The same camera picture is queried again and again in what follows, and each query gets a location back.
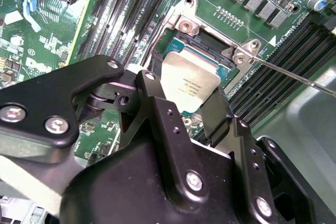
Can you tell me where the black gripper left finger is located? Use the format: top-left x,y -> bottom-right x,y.
0,52 -> 211,201

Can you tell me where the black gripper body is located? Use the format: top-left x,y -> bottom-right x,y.
60,140 -> 279,224

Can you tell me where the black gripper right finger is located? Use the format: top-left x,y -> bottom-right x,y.
202,87 -> 317,224

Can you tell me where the silver CPU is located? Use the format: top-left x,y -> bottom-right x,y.
159,50 -> 221,113

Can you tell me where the thin metal locking lever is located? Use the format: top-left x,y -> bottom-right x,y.
230,45 -> 336,97
146,7 -> 176,59

